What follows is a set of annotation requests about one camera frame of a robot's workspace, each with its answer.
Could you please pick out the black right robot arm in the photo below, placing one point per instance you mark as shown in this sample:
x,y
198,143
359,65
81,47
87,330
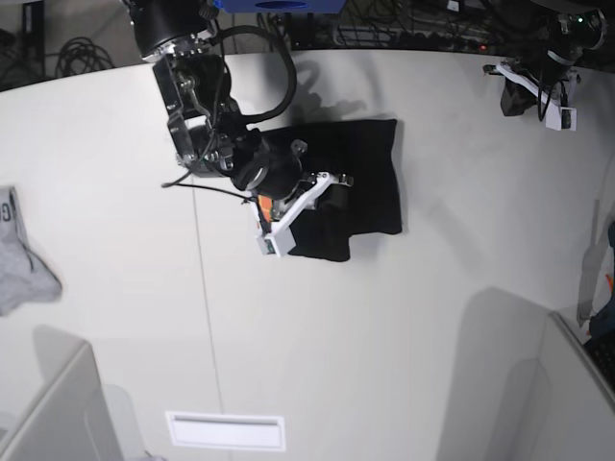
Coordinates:
x,y
212,136

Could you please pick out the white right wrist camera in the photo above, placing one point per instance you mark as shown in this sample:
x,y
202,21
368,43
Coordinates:
x,y
274,235

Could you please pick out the black T-shirt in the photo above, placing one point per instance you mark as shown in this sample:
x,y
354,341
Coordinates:
x,y
361,149

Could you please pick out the black power strip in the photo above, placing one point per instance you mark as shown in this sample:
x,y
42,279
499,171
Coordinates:
x,y
370,38

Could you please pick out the teal orange object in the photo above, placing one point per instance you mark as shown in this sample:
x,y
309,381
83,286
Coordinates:
x,y
603,322

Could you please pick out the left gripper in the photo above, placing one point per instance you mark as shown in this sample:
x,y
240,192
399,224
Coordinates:
x,y
543,71

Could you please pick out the blue box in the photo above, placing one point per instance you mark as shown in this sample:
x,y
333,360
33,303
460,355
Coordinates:
x,y
291,6

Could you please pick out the white table label slot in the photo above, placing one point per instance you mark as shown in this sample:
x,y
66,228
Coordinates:
x,y
229,432

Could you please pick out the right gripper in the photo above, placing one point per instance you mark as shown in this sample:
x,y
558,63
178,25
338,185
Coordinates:
x,y
275,171

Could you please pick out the white bin left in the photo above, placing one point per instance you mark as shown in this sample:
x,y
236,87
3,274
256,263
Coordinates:
x,y
68,419

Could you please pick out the grey folded garment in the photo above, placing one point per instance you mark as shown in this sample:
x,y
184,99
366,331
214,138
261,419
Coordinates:
x,y
25,278

